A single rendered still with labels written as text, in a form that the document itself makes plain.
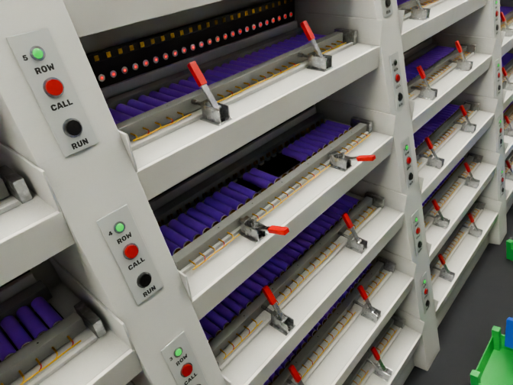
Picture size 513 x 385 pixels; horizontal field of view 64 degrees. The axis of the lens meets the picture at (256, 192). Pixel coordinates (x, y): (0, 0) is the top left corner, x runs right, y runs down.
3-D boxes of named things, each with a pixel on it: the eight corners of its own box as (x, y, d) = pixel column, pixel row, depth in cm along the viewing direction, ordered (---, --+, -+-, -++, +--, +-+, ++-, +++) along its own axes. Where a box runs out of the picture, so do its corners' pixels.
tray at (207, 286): (391, 153, 95) (396, 115, 89) (196, 323, 59) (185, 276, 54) (319, 132, 106) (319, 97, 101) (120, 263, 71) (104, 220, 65)
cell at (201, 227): (186, 219, 72) (211, 233, 68) (178, 224, 71) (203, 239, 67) (184, 211, 71) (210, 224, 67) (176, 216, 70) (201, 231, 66)
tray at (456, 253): (495, 221, 160) (504, 192, 152) (433, 321, 124) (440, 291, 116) (443, 203, 171) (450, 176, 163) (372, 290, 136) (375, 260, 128)
